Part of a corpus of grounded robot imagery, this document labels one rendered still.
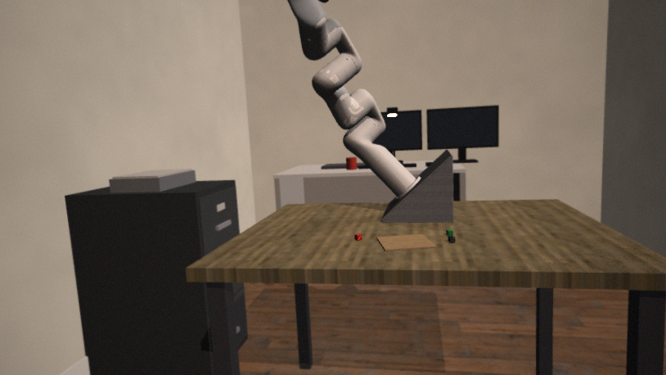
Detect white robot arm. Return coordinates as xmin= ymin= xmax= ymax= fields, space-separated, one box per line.
xmin=287 ymin=0 xmax=421 ymax=201

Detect tan square mat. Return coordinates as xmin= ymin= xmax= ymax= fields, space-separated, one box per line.
xmin=377 ymin=234 xmax=437 ymax=251

